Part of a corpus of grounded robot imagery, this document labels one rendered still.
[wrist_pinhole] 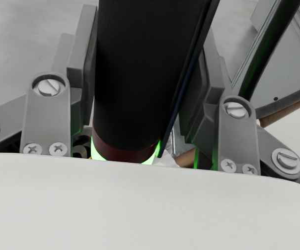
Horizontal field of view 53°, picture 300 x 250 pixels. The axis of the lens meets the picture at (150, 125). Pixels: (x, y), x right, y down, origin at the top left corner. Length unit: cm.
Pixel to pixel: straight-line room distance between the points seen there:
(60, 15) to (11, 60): 72
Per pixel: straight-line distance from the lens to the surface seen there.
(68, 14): 297
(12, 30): 277
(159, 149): 15
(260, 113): 27
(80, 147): 38
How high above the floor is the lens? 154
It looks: 49 degrees down
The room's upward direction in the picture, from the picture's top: 15 degrees clockwise
